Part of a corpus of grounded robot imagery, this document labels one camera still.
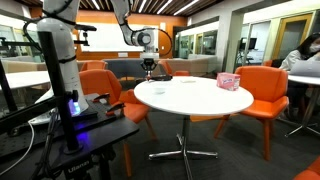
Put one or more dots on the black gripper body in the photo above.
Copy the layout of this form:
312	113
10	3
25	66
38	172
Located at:
148	63

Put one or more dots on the red capped marker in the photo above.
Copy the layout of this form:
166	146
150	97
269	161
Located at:
148	78

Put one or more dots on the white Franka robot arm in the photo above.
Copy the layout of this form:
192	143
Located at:
60	50

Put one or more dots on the white bowl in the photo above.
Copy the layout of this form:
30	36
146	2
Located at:
159	90

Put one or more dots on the flat black object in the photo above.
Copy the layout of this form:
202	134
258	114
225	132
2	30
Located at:
161	77

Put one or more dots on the grey sofa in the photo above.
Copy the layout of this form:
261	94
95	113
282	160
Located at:
128	68

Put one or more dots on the orange lounge chair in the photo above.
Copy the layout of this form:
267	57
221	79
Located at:
94	65
171	69

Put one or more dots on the orange chair with wooden legs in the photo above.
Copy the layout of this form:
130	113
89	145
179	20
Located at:
263	90
103	85

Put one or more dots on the beige sofa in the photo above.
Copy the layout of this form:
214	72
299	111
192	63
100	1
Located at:
196	66

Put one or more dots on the black clamp with red tip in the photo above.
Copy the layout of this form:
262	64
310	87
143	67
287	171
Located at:
101	97
115	108

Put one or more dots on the black breadboard robot platform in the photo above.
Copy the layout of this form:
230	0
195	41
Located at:
100	130

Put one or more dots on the pink tissue box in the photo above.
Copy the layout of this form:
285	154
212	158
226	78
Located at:
228	81

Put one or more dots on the black vertical mounting pole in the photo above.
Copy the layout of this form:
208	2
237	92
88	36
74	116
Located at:
58	86

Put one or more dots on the black monitor on stand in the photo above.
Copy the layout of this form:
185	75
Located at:
248	43

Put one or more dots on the black Ulanzi tripod head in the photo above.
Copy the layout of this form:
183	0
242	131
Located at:
78	168

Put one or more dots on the orange chair backrest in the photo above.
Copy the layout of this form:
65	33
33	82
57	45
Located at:
268	63

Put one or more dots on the white rectangular table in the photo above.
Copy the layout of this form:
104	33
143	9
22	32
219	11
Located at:
23	79

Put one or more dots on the seated person with face mask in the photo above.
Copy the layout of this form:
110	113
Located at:
300	55

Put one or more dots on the grey laptop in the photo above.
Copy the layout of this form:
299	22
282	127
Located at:
306	68

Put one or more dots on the white table with metal legs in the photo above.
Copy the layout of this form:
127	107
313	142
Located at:
308	100

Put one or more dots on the orange chair seat edge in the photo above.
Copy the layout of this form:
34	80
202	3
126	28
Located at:
310	171

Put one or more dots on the round white pedestal table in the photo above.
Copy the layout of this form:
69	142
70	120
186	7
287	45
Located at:
193	96

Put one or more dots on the white wall whiteboard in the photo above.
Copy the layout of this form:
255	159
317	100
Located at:
103	40

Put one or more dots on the black camera on stand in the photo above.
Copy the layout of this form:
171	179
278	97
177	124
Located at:
84	28

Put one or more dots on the black metal frame beam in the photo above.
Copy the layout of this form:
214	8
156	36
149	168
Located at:
23	115

